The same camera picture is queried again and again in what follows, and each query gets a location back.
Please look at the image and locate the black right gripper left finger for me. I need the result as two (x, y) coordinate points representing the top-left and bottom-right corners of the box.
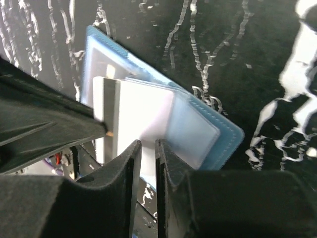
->
(0, 140), (141, 238)

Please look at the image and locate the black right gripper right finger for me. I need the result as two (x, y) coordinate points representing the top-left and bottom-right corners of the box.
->
(155, 140), (317, 238)

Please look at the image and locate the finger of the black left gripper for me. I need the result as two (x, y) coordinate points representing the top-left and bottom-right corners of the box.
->
(0, 59), (107, 174)

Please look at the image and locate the blue card holder wallet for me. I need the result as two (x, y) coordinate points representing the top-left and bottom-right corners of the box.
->
(80, 26), (244, 170)

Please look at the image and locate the white card from holder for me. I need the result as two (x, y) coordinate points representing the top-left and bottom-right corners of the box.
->
(92, 76), (175, 188)

